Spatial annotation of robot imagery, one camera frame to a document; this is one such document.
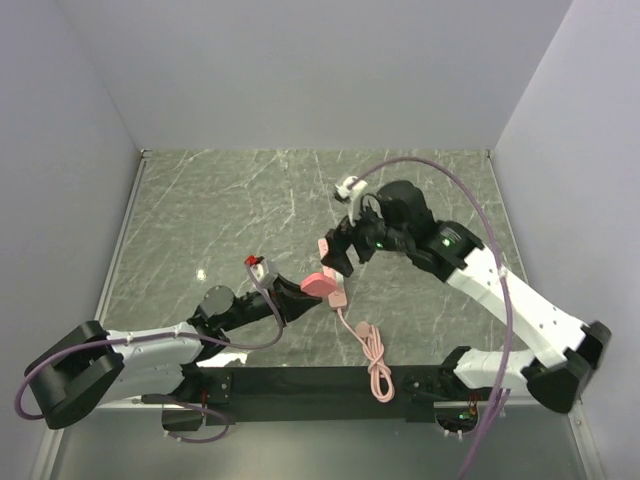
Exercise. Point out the pink power strip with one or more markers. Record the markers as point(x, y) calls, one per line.
point(338, 298)

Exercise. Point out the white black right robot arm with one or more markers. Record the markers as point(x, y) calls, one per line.
point(562, 352)

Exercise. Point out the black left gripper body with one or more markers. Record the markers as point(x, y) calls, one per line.
point(254, 306)

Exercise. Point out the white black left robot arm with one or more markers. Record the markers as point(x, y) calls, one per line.
point(91, 366)

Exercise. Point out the aluminium rail frame front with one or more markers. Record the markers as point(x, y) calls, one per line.
point(557, 388)

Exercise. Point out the red square plug adapter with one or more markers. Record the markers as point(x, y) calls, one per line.
point(318, 285)

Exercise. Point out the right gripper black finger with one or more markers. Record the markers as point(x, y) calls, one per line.
point(344, 266)
point(338, 246)

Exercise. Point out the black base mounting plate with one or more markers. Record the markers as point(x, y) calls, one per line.
point(260, 394)

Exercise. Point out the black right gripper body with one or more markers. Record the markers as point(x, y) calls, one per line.
point(371, 234)

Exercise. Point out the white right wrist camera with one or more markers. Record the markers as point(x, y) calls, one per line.
point(350, 191)

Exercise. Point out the aluminium rail left edge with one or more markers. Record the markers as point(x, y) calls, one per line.
point(106, 292)

